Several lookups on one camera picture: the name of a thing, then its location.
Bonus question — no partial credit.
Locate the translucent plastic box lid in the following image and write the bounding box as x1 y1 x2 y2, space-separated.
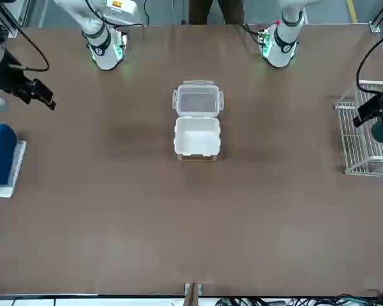
171 79 226 119

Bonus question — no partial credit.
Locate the white control box yellow label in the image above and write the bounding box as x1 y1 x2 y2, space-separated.
105 0 138 17

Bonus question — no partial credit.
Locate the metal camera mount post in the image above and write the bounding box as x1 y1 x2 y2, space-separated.
183 282 203 306

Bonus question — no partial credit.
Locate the blue rolled cloth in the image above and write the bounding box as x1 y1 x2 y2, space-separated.
0 123 19 186

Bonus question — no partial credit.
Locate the person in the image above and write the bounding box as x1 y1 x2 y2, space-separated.
188 0 245 26

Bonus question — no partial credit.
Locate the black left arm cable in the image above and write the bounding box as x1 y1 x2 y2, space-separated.
355 30 383 96

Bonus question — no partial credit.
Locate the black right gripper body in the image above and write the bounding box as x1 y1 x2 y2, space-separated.
0 58 36 105

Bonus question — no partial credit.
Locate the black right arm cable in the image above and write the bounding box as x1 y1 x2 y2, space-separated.
0 0 51 73

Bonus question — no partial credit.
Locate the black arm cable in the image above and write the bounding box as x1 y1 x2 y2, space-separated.
355 30 383 96
0 0 51 73

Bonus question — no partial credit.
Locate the white wire rack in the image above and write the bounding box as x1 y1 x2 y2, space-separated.
334 80 383 177

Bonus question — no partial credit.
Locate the white plastic preservation box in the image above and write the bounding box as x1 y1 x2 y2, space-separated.
173 116 222 163

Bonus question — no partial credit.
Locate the tangled black cable bundle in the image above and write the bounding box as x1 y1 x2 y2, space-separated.
216 288 383 306

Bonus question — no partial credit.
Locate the aluminium frame post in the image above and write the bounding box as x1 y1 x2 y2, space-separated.
6 0 31 39

